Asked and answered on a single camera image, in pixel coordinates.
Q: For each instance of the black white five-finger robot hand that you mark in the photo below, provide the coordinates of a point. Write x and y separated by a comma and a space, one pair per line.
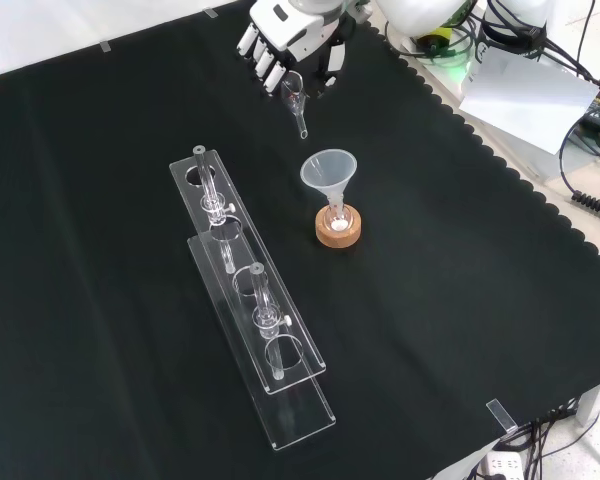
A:
300, 35

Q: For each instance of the translucent plastic funnel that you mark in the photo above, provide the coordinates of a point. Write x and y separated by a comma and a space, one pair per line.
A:
328, 172

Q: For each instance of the clear acrylic funnel stand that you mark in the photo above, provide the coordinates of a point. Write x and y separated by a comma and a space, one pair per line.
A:
300, 425

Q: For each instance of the grey tape strip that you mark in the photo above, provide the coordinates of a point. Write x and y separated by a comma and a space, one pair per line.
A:
210, 13
105, 47

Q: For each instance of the small round-bottom glass flask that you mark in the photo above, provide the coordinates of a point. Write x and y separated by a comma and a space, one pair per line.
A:
338, 221

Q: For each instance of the white paper sheet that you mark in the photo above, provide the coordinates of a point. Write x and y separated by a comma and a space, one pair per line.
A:
525, 100

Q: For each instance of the black bench cloth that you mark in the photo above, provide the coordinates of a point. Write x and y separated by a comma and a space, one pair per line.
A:
430, 310

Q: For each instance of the white table leg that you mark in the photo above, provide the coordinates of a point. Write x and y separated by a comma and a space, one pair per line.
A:
597, 400

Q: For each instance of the white power strip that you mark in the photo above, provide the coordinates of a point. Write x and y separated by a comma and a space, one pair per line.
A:
502, 464

